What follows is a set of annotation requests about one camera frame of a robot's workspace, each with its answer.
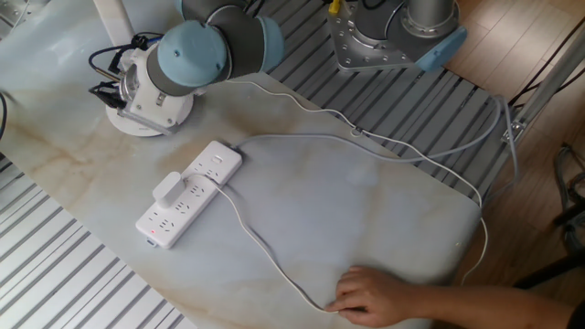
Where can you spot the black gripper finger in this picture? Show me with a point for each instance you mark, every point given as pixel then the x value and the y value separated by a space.
pixel 97 93
pixel 98 85

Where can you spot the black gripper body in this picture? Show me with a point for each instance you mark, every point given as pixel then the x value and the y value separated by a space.
pixel 114 98

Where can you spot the white plug adapter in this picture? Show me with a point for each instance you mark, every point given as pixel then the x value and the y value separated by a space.
pixel 168 189

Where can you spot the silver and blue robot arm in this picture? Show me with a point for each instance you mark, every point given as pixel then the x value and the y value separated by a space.
pixel 196 55

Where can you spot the person's bare forearm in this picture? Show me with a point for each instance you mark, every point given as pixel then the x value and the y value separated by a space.
pixel 493 308

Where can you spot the white lamp base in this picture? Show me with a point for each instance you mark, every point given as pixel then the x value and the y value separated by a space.
pixel 114 20

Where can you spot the white power strip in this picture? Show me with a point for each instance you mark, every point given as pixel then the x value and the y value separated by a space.
pixel 183 219

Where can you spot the person's bare hand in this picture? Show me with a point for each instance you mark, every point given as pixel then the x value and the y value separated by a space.
pixel 375 297

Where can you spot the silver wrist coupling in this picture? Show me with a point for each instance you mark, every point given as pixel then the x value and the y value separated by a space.
pixel 129 84

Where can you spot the yellow connector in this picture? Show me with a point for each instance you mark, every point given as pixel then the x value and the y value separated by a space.
pixel 335 6

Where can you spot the dark metal chair base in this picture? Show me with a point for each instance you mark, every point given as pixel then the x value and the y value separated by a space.
pixel 571 201

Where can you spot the black shirt sleeve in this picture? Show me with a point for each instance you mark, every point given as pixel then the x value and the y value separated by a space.
pixel 578 315

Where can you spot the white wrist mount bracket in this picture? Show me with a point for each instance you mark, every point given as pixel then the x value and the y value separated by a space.
pixel 151 107

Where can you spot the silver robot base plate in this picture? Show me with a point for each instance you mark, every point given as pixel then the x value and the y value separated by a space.
pixel 347 50

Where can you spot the aluminium frame post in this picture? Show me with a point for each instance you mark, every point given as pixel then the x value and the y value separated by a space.
pixel 544 87

